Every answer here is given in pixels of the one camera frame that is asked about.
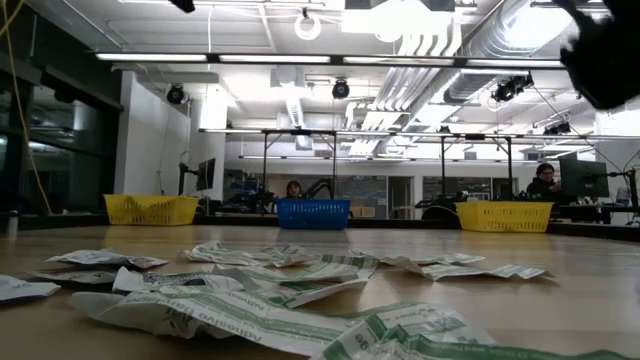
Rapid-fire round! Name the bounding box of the white ring light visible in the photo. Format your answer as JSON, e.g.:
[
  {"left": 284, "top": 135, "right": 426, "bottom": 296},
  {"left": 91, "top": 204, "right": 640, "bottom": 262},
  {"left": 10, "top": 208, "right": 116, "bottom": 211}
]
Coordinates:
[{"left": 293, "top": 7, "right": 322, "bottom": 41}]

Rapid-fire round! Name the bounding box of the black background desk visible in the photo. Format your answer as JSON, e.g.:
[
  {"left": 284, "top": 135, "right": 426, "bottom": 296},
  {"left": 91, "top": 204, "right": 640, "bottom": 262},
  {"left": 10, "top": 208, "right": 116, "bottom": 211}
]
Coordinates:
[{"left": 549, "top": 202, "right": 640, "bottom": 225}]

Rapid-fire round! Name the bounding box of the blue plastic basket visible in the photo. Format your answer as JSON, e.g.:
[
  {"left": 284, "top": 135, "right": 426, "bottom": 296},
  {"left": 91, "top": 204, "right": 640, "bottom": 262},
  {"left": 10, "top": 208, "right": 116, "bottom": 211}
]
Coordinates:
[{"left": 274, "top": 198, "right": 352, "bottom": 231}]

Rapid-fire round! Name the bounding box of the white wipe packet dark print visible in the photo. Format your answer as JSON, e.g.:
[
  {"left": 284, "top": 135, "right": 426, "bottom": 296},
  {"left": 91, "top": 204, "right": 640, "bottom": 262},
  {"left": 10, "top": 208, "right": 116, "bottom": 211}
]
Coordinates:
[
  {"left": 24, "top": 269, "right": 119, "bottom": 285},
  {"left": 0, "top": 273, "right": 61, "bottom": 303},
  {"left": 110, "top": 266, "right": 246, "bottom": 296},
  {"left": 43, "top": 248, "right": 170, "bottom": 270}
]

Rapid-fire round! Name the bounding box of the black ceiling camera cluster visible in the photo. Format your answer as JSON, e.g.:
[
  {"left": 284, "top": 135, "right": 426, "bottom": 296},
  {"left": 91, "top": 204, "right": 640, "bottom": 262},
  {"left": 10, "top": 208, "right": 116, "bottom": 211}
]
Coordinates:
[{"left": 491, "top": 73, "right": 535, "bottom": 103}]

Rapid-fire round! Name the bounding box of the black computer monitor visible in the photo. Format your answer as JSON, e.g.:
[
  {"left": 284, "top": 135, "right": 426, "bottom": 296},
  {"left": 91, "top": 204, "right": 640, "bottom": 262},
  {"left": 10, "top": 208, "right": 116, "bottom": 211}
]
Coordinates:
[
  {"left": 178, "top": 157, "right": 217, "bottom": 197},
  {"left": 558, "top": 152, "right": 610, "bottom": 199}
]

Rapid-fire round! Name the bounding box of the black office chair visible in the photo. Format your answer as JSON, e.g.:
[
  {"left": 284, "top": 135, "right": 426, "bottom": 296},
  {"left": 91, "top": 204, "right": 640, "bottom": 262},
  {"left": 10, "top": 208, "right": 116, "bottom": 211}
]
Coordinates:
[{"left": 421, "top": 204, "right": 461, "bottom": 221}]

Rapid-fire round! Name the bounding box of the black background rig frame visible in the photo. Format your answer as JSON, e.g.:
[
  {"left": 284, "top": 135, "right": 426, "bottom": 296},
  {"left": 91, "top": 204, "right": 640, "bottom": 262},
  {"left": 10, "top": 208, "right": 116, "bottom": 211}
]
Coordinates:
[{"left": 262, "top": 128, "right": 514, "bottom": 201}]

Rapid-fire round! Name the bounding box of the yellow hanging cable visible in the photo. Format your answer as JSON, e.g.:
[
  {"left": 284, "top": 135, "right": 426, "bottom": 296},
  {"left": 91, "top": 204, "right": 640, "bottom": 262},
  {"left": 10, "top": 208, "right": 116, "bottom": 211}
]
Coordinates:
[{"left": 0, "top": 0, "right": 54, "bottom": 215}]

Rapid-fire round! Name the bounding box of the yellow plastic basket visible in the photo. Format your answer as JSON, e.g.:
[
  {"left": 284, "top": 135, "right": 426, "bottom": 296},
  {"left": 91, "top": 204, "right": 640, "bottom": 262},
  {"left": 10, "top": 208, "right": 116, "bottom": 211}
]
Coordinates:
[
  {"left": 455, "top": 200, "right": 554, "bottom": 233},
  {"left": 103, "top": 193, "right": 201, "bottom": 227}
]

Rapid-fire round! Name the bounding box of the silver ceiling duct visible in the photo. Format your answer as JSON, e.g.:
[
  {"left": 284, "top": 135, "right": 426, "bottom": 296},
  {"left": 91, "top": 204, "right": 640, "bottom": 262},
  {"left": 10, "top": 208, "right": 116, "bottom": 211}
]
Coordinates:
[{"left": 439, "top": 0, "right": 566, "bottom": 104}]

